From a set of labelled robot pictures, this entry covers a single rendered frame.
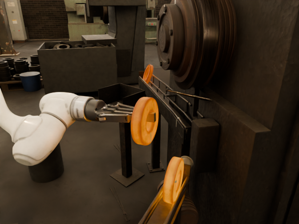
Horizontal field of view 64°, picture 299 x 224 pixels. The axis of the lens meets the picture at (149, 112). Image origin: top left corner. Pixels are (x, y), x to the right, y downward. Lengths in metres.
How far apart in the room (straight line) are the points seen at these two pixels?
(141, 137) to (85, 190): 1.26
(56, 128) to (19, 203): 1.20
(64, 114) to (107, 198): 1.07
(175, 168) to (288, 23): 0.54
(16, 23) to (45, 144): 9.90
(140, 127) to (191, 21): 0.48
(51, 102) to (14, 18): 9.79
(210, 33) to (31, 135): 0.71
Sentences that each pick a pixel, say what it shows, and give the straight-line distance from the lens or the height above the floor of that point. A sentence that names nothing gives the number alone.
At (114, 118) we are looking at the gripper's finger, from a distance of 0.77.
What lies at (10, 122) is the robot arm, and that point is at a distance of 0.88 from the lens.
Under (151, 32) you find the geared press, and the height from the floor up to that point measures 0.39.
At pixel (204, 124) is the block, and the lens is 1.02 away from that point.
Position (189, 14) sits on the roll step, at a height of 1.22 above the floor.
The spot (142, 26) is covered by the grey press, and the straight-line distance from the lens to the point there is 4.08.
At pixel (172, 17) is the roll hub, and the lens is 1.02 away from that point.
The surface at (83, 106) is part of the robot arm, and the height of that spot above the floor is 0.94.
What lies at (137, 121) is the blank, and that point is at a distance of 0.70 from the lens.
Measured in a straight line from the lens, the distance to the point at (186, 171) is 0.91.
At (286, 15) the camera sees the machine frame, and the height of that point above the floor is 1.22.
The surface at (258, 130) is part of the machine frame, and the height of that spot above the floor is 0.87.
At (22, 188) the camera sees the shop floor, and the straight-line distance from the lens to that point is 2.11.
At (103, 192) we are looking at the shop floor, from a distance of 1.88.
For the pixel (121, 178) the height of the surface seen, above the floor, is 0.01.
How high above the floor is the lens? 1.24
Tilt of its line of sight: 24 degrees down
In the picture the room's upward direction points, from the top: straight up
